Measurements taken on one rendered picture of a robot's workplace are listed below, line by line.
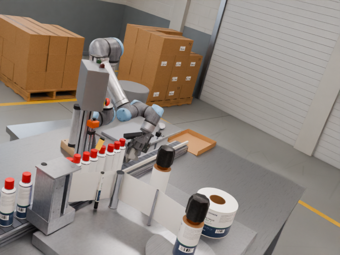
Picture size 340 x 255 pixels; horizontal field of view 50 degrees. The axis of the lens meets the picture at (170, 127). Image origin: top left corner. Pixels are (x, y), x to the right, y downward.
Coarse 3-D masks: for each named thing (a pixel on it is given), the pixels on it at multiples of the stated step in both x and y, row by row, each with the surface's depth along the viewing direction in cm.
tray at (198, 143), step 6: (186, 132) 288; (192, 132) 288; (168, 138) 266; (174, 138) 274; (180, 138) 276; (186, 138) 279; (192, 138) 282; (198, 138) 285; (204, 138) 283; (186, 144) 269; (192, 144) 271; (198, 144) 274; (204, 144) 277; (210, 144) 270; (192, 150) 261; (198, 150) 264; (204, 150) 264
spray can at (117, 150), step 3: (117, 141) 187; (114, 144) 185; (117, 144) 185; (114, 147) 186; (117, 147) 185; (114, 150) 186; (117, 150) 186; (120, 150) 188; (117, 153) 186; (114, 156) 186; (117, 156) 187; (114, 159) 187; (117, 159) 188; (114, 162) 188; (117, 162) 189; (114, 165) 188; (117, 165) 191; (114, 168) 189
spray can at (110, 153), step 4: (108, 144) 181; (112, 144) 182; (108, 148) 181; (112, 148) 181; (108, 152) 181; (112, 152) 182; (108, 156) 181; (112, 156) 182; (108, 160) 182; (112, 160) 184; (108, 164) 183; (104, 168) 184; (108, 168) 184
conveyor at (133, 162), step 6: (174, 144) 252; (156, 150) 236; (144, 156) 224; (150, 156) 226; (132, 162) 213; (138, 162) 215; (150, 162) 219; (138, 168) 208; (18, 222) 145; (24, 222) 146; (0, 228) 139; (6, 228) 140; (12, 228) 141; (0, 234) 137
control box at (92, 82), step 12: (84, 60) 166; (84, 72) 158; (96, 72) 155; (108, 72) 157; (84, 84) 156; (96, 84) 157; (84, 96) 158; (96, 96) 160; (84, 108) 160; (96, 108) 162
